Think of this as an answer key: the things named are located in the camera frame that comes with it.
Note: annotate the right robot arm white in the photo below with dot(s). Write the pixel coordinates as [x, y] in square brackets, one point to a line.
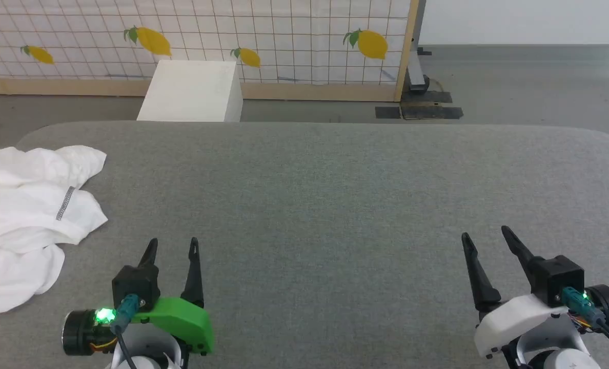
[555, 348]

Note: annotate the white long-sleeve shirt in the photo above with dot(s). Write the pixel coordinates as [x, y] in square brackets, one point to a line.
[22, 205]

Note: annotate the grey metal stand post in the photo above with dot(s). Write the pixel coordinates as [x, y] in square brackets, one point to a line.
[416, 72]

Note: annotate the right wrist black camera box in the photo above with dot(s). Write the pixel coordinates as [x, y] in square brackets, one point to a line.
[558, 279]

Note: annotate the long black floor plate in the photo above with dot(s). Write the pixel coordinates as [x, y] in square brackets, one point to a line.
[422, 113]

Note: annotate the short black floor plate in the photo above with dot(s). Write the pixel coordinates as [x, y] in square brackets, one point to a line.
[427, 97]

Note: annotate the grid-pattern partition wooden frame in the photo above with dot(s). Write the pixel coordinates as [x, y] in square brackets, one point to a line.
[284, 31]

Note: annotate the white rectangular box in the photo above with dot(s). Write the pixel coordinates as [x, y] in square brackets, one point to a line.
[191, 92]

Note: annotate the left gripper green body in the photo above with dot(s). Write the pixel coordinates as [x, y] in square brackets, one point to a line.
[181, 320]

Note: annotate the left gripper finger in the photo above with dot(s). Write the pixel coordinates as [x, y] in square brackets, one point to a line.
[194, 277]
[150, 253]

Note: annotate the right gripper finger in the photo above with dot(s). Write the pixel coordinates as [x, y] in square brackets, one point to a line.
[481, 282]
[520, 253]

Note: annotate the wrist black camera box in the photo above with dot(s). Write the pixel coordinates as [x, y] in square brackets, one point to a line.
[136, 284]
[558, 279]

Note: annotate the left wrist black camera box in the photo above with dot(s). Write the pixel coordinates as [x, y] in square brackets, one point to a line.
[136, 284]

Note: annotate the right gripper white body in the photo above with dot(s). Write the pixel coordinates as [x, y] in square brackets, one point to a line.
[514, 318]

